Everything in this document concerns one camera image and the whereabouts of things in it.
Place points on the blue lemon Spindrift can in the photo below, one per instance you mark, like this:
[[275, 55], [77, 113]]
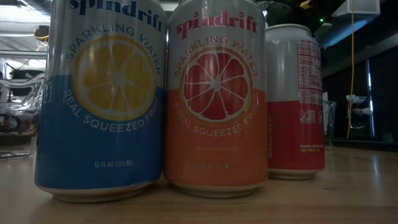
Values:
[[101, 140]]

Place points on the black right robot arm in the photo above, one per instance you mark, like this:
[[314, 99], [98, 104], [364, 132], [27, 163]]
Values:
[[281, 15]]

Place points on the orange grapefruit Spindrift can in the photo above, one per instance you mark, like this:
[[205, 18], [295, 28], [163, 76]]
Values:
[[216, 149]]

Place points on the pink white Spindrift can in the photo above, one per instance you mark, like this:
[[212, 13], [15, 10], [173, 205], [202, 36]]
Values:
[[292, 133]]

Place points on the shiny vertical pole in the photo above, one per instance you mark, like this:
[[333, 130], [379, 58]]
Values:
[[369, 74]]

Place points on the black softbox light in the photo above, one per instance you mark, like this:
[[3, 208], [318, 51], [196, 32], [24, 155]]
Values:
[[28, 76]]

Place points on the white ceiling duct box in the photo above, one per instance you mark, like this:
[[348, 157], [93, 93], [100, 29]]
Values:
[[357, 7]]

